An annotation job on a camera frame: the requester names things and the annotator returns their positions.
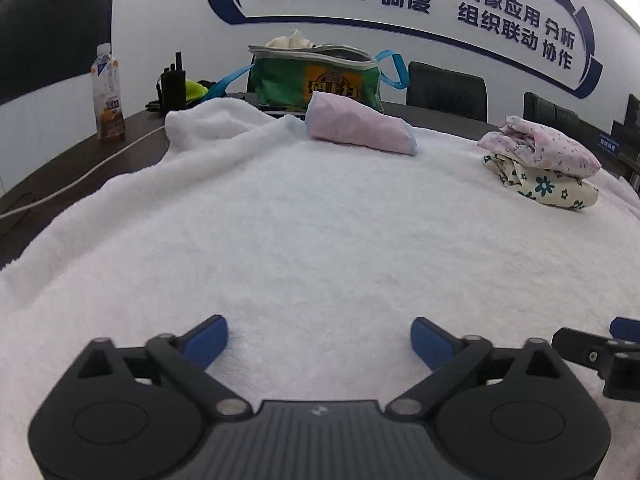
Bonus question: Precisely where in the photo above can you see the pink small-flower garment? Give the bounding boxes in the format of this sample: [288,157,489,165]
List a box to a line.
[477,115,602,180]

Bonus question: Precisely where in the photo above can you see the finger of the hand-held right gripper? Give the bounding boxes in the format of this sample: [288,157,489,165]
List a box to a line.
[551,326,640,376]
[609,316,640,338]

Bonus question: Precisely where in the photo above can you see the large dark wall screen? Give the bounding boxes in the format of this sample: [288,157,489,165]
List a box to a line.
[0,0,117,107]

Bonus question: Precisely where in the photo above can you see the orange drink bottle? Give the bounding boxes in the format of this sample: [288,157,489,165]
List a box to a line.
[90,43,126,141]

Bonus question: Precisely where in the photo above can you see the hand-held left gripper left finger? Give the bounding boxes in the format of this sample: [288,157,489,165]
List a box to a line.
[77,315,251,418]

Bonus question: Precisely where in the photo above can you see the pink floral ruffled dress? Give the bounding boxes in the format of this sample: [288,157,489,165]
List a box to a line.
[305,91,419,157]

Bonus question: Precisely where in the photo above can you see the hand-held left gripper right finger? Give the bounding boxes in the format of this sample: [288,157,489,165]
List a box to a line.
[387,316,563,418]

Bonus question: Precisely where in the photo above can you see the yellow-green cloth item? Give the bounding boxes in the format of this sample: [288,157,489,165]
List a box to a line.
[185,78,210,105]

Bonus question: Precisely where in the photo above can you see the white towel blanket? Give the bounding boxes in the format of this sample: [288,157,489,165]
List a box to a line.
[0,96,640,461]

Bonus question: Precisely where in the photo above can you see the black walkie-talkie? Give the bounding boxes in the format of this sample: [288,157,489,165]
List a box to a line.
[158,51,189,111]

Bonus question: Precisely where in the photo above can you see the green bag blue handles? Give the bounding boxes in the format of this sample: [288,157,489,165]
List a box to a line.
[207,42,411,114]

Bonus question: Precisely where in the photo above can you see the cream plush cloth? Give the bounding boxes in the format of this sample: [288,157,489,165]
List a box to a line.
[265,29,317,50]

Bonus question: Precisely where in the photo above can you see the cream garment teal flowers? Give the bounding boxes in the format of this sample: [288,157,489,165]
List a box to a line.
[481,152,600,211]

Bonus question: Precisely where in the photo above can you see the black office chair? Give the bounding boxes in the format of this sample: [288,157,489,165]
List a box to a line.
[406,61,489,124]
[522,91,584,135]

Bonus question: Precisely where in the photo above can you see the white cable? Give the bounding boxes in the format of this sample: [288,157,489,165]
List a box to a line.
[0,125,169,220]

